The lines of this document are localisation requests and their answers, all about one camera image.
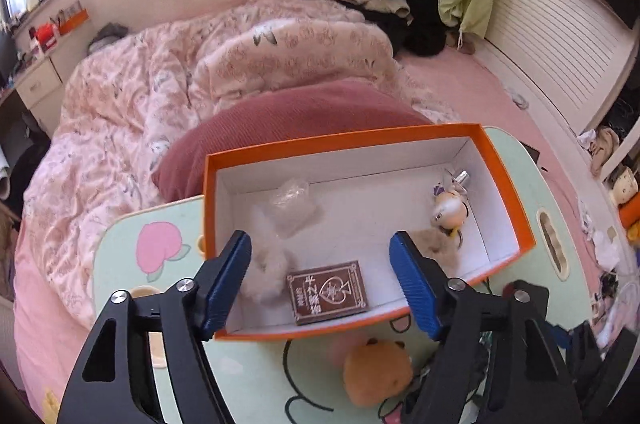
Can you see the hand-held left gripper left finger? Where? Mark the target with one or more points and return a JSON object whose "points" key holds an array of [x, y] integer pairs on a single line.
{"points": [[227, 284]]}

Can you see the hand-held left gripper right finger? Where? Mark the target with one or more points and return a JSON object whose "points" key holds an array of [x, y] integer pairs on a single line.
{"points": [[415, 284]]}

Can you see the brown fluffy pompom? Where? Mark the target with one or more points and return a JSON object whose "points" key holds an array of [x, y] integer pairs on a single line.
{"points": [[440, 249]]}

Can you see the white fluffy pompom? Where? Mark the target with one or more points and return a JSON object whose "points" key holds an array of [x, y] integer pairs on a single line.
{"points": [[270, 269]]}

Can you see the orange cardboard box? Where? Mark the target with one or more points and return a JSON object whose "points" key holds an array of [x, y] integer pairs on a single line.
{"points": [[360, 224]]}

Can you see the brown card box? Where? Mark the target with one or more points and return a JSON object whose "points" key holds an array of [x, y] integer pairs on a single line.
{"points": [[327, 294]]}

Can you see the orange plush toy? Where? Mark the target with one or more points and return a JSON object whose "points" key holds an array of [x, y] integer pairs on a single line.
{"points": [[375, 374]]}

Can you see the clear plastic wrap bundle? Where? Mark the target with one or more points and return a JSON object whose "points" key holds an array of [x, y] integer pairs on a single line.
{"points": [[292, 209]]}

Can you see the mint cartoon desktop table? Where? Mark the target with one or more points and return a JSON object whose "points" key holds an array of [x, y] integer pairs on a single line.
{"points": [[260, 384]]}

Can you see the maroon pillow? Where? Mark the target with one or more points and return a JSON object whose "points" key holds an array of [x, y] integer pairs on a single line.
{"points": [[280, 118]]}

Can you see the pink bed sheet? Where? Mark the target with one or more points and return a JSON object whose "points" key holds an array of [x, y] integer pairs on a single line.
{"points": [[475, 88]]}

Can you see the pink floral blanket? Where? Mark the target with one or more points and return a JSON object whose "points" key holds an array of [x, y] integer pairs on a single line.
{"points": [[125, 103]]}

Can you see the round-faced plush doll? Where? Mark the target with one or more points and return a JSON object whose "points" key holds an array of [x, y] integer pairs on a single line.
{"points": [[625, 186]]}

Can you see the beige cloth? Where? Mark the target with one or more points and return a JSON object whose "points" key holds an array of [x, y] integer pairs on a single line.
{"points": [[605, 148]]}

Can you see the grey cloth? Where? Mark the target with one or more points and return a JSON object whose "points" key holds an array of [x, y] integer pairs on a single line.
{"points": [[110, 36]]}

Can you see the white drawer cabinet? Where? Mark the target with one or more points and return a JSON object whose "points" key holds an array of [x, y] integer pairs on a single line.
{"points": [[37, 83]]}

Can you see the white slatted wardrobe door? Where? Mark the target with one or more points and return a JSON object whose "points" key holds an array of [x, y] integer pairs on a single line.
{"points": [[550, 28]]}

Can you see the orange tray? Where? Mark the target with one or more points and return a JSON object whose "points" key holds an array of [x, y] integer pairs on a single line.
{"points": [[75, 21]]}

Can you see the red container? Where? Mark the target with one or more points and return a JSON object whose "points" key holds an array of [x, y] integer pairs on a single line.
{"points": [[46, 36]]}

